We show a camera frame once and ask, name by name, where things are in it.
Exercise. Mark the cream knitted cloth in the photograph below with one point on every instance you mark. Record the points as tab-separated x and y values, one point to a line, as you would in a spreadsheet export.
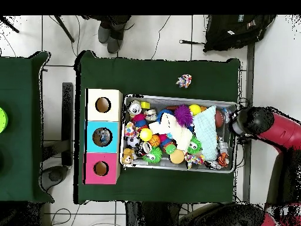
172	129

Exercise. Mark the purple spiky ball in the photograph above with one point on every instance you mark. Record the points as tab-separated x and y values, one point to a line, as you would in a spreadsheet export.
184	116

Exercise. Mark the colourful patchwork cloth scrap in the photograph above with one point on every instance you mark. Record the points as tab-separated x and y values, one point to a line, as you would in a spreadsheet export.
184	81

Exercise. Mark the mint green knitted cloth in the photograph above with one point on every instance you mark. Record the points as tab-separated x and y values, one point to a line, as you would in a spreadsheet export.
205	134

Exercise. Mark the colourful polka dot cloth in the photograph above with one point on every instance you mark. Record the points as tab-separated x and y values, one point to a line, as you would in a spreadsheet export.
194	160

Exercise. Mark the crinkled clear plastic wrapper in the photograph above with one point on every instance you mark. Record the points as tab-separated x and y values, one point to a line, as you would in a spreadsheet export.
227	115

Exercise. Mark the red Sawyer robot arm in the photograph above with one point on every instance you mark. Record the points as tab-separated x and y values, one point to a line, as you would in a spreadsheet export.
277	129

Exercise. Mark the wooden box with three holes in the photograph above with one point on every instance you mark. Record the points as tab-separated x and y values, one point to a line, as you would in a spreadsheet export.
114	141

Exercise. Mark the clear mesh bin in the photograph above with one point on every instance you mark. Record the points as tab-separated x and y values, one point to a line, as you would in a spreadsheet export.
141	165

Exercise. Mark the small orange basketball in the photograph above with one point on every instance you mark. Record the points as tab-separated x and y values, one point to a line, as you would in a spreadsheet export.
154	140

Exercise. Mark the dark green table cloth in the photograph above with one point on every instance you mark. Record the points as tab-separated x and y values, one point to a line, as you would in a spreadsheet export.
155	70
23	117

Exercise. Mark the small brown football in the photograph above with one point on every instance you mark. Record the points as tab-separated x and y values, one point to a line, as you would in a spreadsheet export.
219	118

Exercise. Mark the grey plastic toy robot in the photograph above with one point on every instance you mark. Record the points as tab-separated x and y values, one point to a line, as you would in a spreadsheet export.
222	145

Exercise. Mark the black backpack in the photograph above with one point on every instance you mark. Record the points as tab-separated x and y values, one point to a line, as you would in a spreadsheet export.
235	33

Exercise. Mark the green round object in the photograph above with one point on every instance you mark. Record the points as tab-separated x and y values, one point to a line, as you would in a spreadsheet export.
3	119

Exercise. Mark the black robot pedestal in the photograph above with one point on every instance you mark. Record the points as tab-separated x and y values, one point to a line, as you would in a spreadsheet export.
150	216

